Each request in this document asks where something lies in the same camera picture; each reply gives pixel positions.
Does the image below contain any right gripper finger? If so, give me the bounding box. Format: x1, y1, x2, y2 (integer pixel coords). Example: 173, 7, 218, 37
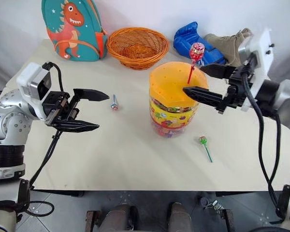
199, 63, 236, 80
182, 86, 223, 107

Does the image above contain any beige suede boot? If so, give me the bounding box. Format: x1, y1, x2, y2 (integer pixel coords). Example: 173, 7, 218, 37
203, 27, 253, 67

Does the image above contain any green-stick green lollipop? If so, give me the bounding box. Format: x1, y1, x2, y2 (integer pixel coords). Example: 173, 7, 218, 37
198, 135, 214, 163

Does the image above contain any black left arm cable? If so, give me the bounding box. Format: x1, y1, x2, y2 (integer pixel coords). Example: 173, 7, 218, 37
16, 62, 65, 217

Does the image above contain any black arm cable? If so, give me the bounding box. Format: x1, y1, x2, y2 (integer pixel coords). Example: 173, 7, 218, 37
241, 55, 287, 217
16, 62, 65, 217

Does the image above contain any blue boxing glove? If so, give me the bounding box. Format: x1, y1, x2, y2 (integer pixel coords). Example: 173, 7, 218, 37
173, 21, 227, 67

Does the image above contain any orange-lidded plastic lollipop jar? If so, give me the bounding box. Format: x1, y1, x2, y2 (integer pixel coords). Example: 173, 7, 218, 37
148, 61, 210, 139

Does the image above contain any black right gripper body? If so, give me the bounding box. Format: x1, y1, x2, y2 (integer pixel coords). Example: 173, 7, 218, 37
216, 56, 260, 116

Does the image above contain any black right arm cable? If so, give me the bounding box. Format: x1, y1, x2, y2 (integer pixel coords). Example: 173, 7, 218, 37
241, 55, 287, 217

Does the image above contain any blue-stick lollipop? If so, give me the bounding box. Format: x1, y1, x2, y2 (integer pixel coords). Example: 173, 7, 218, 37
110, 94, 119, 112

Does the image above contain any teal dinosaur backpack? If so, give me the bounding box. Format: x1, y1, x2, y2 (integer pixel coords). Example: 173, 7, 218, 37
41, 0, 109, 62

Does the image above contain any black table frame bar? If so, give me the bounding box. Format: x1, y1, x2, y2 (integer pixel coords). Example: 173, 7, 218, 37
215, 190, 269, 198

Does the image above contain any orange wicker basket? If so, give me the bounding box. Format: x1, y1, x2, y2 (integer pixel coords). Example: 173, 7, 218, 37
106, 27, 171, 71

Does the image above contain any rusty metal bracket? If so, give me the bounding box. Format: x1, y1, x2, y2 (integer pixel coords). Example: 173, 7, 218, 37
220, 209, 234, 232
85, 210, 100, 232

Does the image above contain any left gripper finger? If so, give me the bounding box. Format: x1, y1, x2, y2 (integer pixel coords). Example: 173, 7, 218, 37
67, 88, 110, 116
53, 119, 100, 133

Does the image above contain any small metal clip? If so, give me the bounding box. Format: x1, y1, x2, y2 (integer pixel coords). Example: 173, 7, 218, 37
203, 200, 224, 211

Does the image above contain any red-stick red lollipop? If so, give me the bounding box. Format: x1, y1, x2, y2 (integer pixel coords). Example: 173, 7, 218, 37
187, 43, 206, 85

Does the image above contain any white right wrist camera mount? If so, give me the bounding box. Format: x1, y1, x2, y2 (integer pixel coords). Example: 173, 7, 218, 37
237, 28, 274, 112

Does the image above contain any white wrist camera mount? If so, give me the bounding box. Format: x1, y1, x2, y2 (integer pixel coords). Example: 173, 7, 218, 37
16, 62, 53, 101
237, 28, 274, 112

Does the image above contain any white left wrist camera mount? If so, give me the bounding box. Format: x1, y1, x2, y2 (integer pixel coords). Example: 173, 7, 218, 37
16, 62, 53, 101

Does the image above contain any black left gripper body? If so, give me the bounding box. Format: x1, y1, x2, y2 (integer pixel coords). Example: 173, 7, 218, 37
42, 90, 79, 127

